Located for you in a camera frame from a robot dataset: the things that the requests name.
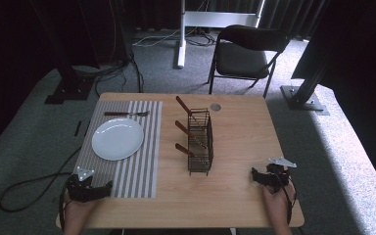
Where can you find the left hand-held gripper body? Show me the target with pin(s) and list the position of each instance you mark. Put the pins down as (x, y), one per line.
(80, 191)

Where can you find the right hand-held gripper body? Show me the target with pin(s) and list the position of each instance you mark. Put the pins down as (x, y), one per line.
(275, 176)

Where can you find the person's left hand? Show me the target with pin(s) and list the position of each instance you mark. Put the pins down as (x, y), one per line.
(78, 210)

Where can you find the person's right hand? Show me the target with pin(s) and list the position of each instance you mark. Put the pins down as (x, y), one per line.
(275, 204)

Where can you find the white round plate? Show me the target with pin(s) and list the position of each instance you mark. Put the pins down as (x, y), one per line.
(117, 138)

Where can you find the grey striped placemat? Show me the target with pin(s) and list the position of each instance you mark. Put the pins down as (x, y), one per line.
(143, 153)

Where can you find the small black strip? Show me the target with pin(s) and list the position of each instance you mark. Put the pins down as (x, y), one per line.
(77, 128)

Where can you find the round grey table grommet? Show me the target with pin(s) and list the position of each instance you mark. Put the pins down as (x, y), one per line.
(215, 107)

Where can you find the black stand with grey base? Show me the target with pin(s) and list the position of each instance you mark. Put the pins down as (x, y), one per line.
(302, 98)

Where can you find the black stand with square base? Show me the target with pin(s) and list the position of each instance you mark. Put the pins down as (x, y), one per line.
(70, 88)

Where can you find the black folding chair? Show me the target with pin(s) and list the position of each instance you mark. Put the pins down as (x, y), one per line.
(241, 58)

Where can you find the dark grey curtain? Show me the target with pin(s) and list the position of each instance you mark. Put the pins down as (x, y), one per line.
(290, 16)

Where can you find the white metal desk frame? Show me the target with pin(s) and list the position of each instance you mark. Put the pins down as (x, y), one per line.
(181, 39)

